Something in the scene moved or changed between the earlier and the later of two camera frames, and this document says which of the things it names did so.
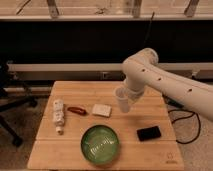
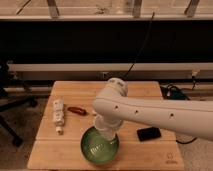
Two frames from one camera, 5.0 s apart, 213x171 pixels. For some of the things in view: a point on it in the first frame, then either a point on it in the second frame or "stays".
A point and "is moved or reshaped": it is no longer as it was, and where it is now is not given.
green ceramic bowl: (99, 144) stays
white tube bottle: (58, 115) stays
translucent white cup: (122, 94) is moved or reshaped
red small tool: (83, 112) stays
